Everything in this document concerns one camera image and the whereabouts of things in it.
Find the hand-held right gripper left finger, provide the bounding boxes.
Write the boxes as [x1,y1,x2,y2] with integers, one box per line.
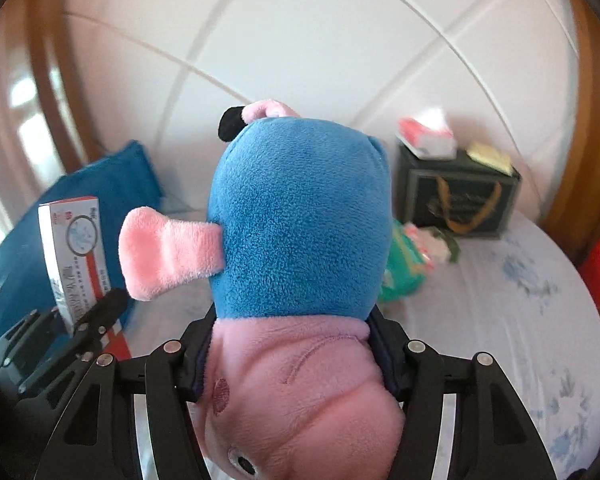
[32,305,218,480]

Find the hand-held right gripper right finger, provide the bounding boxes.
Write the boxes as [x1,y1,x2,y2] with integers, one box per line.
[367,305,558,480]

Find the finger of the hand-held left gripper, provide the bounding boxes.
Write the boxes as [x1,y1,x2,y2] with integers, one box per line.
[0,310,73,391]
[15,287,130,401]

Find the tissue pack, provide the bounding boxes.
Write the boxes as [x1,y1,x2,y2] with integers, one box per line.
[396,107,457,161]

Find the floral bed sheet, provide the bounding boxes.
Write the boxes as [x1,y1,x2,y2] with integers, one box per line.
[130,210,600,480]

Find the white red box circle print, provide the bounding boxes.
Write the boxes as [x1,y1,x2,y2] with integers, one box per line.
[37,195,131,361]

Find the dark gift bag gold handles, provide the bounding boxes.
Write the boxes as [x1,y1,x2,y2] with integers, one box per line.
[396,142,523,241]

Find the pig plush blue outfit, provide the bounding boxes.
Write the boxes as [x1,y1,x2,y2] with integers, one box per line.
[119,100,407,480]

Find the blue storage container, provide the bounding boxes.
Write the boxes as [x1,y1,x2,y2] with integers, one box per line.
[0,140,163,351]

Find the wooden headboard post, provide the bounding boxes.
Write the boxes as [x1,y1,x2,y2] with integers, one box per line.
[540,0,600,256]
[7,0,103,171]

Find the yellow notepad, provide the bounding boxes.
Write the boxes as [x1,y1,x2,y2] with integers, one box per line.
[466,141,513,177]

